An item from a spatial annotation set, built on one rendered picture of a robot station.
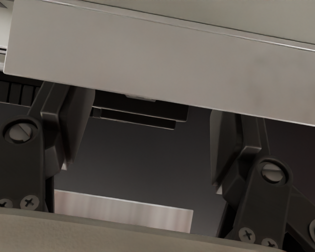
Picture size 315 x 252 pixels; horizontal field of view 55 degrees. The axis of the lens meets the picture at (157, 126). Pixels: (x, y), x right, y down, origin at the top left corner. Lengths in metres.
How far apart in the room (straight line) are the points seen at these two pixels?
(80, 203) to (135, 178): 0.51
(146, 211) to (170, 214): 0.02
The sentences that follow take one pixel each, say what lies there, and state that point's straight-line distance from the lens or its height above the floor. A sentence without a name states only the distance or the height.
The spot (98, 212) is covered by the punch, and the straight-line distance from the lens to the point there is 0.20.
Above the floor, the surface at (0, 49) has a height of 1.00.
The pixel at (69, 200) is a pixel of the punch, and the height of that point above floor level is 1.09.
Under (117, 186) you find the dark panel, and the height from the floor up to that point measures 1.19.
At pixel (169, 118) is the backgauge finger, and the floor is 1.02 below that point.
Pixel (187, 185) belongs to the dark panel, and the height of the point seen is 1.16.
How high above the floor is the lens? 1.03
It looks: 1 degrees up
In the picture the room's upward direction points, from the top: 171 degrees counter-clockwise
